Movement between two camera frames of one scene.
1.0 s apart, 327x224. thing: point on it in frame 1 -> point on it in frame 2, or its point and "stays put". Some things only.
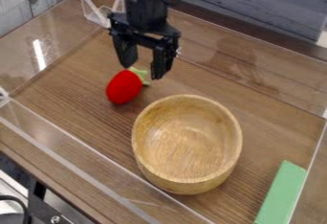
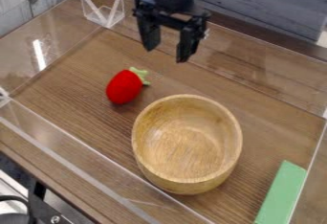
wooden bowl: [187, 142] stays put
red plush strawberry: [124, 84] stays put
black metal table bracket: [41, 212] stays put
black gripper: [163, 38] -> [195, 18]
